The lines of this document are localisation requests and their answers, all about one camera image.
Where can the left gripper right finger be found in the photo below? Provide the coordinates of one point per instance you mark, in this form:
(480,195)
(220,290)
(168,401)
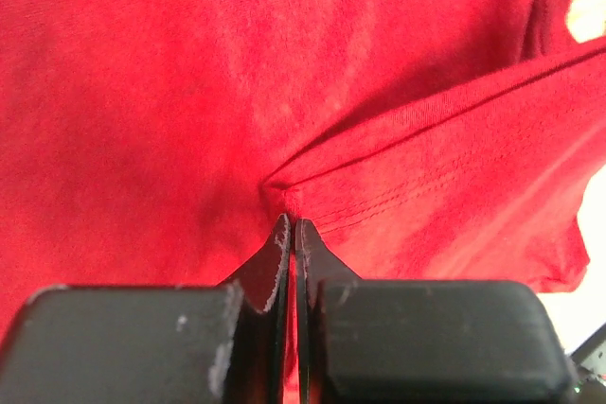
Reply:
(418,341)

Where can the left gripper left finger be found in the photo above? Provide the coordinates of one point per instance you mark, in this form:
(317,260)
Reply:
(222,344)

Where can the dark red t shirt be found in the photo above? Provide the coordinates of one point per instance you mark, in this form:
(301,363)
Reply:
(155,143)

